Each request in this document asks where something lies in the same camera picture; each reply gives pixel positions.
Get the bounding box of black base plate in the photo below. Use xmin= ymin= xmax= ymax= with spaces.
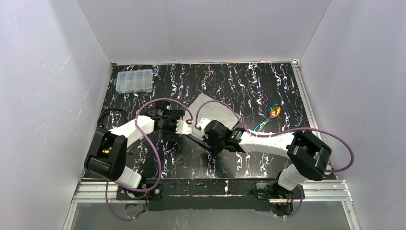
xmin=116 ymin=184 xmax=163 ymax=201
xmin=251 ymin=182 xmax=305 ymax=202

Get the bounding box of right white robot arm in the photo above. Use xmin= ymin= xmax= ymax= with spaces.
xmin=196 ymin=118 xmax=332 ymax=192

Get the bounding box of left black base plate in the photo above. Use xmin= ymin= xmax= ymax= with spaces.
xmin=116 ymin=184 xmax=163 ymax=201

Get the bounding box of aluminium front rail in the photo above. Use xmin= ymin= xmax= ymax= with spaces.
xmin=72 ymin=178 xmax=352 ymax=203

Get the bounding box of blue metallic fork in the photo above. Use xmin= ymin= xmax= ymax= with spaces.
xmin=253 ymin=103 xmax=281 ymax=131

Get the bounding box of clear plastic organizer box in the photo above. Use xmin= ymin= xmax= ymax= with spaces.
xmin=115 ymin=69 xmax=153 ymax=94

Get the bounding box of iridescent gold spoon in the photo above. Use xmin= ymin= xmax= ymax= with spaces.
xmin=259 ymin=105 xmax=282 ymax=130

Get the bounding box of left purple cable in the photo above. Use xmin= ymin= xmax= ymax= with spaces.
xmin=104 ymin=97 xmax=195 ymax=221

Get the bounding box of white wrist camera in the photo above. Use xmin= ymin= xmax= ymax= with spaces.
xmin=175 ymin=119 xmax=193 ymax=135
xmin=195 ymin=117 xmax=211 ymax=130

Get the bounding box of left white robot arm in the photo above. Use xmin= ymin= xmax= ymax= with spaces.
xmin=84 ymin=98 xmax=193 ymax=192

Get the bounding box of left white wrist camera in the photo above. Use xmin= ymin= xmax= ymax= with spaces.
xmin=175 ymin=119 xmax=193 ymax=135

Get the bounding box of grey cloth napkin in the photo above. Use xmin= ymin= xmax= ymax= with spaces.
xmin=188 ymin=93 xmax=238 ymax=147

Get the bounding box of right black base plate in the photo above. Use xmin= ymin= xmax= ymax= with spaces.
xmin=251 ymin=182 xmax=305 ymax=202

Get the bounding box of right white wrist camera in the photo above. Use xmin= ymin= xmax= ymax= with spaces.
xmin=195 ymin=117 xmax=211 ymax=130

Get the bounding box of upper black coiled cable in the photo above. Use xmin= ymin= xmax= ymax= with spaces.
xmin=97 ymin=108 xmax=129 ymax=131

